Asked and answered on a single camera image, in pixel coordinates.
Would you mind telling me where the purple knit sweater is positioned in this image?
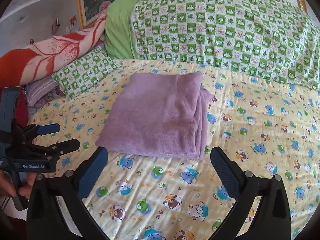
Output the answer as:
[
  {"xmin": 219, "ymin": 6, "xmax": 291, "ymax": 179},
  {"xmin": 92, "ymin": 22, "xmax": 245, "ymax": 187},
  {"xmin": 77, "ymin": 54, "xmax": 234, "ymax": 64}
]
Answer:
[{"xmin": 95, "ymin": 73, "xmax": 212, "ymax": 160}]

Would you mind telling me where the red white floral blanket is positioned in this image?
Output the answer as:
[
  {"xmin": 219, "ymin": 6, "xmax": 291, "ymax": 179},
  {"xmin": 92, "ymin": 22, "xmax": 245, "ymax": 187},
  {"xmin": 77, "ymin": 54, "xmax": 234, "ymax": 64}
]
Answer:
[{"xmin": 1, "ymin": 12, "xmax": 107, "ymax": 88}]

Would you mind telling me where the green checkered quilt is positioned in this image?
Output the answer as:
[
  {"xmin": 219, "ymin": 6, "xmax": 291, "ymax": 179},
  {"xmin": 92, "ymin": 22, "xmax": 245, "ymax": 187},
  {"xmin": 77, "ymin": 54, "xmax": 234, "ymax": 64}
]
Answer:
[{"xmin": 105, "ymin": 0, "xmax": 319, "ymax": 90}]

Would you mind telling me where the left hand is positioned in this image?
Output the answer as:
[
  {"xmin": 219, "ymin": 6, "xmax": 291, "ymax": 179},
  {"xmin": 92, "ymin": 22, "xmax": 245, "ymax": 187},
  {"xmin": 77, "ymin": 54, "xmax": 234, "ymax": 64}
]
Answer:
[{"xmin": 0, "ymin": 170, "xmax": 37, "ymax": 199}]

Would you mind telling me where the green checkered pillow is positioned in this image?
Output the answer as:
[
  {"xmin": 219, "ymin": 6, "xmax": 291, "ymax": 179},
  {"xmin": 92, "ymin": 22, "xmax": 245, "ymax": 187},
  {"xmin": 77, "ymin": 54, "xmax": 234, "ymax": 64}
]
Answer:
[{"xmin": 52, "ymin": 46, "xmax": 119, "ymax": 100}]

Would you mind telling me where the purple striped folded cloth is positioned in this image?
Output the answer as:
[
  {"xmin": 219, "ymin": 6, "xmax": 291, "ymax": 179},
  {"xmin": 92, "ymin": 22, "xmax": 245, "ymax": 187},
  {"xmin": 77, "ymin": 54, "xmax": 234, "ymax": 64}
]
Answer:
[{"xmin": 25, "ymin": 76, "xmax": 65, "ymax": 108}]

